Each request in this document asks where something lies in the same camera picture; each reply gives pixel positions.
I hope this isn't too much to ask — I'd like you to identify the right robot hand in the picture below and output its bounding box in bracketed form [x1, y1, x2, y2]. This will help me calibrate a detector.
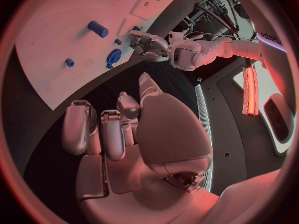
[61, 72, 221, 224]

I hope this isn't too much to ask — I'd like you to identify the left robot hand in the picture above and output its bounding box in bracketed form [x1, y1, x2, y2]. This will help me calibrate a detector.
[129, 29, 173, 63]

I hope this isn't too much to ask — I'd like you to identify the white task board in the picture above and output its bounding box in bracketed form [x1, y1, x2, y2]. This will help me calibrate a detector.
[14, 0, 183, 111]

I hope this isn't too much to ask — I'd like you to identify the blue gear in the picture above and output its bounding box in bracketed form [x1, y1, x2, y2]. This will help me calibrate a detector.
[106, 48, 123, 64]

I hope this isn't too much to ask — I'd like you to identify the blue long cylinder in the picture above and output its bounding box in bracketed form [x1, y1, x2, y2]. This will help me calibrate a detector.
[87, 20, 110, 38]

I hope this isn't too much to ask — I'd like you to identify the glowing light bar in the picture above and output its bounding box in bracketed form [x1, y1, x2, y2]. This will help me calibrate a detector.
[241, 58, 261, 116]

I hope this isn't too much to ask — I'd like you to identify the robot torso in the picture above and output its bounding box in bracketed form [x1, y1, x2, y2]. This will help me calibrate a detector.
[238, 0, 299, 116]

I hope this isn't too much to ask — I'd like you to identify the white cable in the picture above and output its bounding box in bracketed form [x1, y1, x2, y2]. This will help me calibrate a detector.
[186, 31, 236, 40]

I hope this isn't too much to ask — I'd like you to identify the workshop machine with cables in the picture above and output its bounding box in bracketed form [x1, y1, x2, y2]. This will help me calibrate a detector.
[183, 0, 259, 41]

